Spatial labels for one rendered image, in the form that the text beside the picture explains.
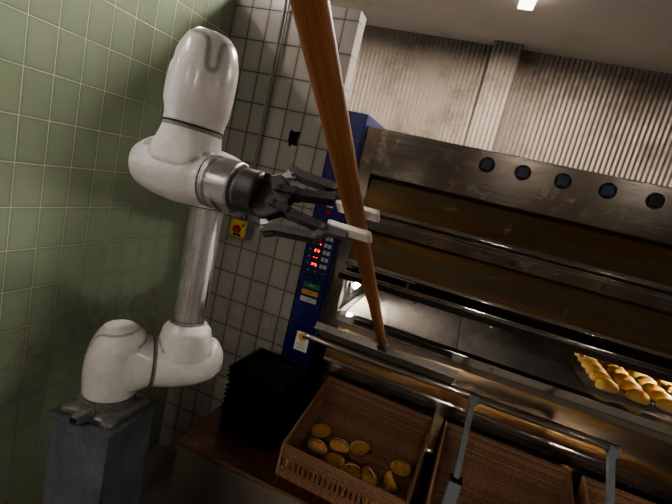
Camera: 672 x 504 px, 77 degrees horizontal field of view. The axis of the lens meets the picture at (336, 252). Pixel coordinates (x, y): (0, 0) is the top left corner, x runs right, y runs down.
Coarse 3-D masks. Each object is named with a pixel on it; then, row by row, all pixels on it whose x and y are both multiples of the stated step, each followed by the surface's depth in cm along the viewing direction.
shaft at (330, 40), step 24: (312, 0) 31; (312, 24) 32; (312, 48) 34; (336, 48) 36; (312, 72) 37; (336, 72) 37; (336, 96) 40; (336, 120) 42; (336, 144) 46; (336, 168) 50; (360, 192) 56; (360, 216) 61; (360, 264) 78; (384, 336) 135
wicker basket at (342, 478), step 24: (336, 384) 214; (312, 408) 201; (336, 408) 212; (384, 408) 206; (408, 408) 202; (336, 432) 210; (360, 432) 207; (384, 432) 204; (288, 456) 174; (312, 456) 171; (360, 456) 200; (384, 456) 202; (408, 456) 199; (288, 480) 175; (312, 480) 171; (336, 480) 181; (360, 480) 164; (408, 480) 192
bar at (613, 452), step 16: (304, 336) 179; (352, 352) 173; (400, 368) 167; (432, 384) 163; (448, 384) 162; (480, 400) 158; (528, 416) 154; (464, 432) 153; (560, 432) 151; (576, 432) 149; (464, 448) 149; (608, 448) 146; (608, 464) 145; (448, 480) 146; (608, 480) 141; (448, 496) 143; (608, 496) 138
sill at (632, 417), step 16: (352, 320) 211; (368, 320) 212; (400, 336) 204; (416, 336) 206; (432, 352) 200; (448, 352) 198; (464, 352) 200; (480, 368) 194; (496, 368) 191; (512, 368) 194; (528, 384) 188; (544, 384) 186; (560, 384) 189; (576, 400) 182; (592, 400) 180; (624, 416) 177; (640, 416) 175
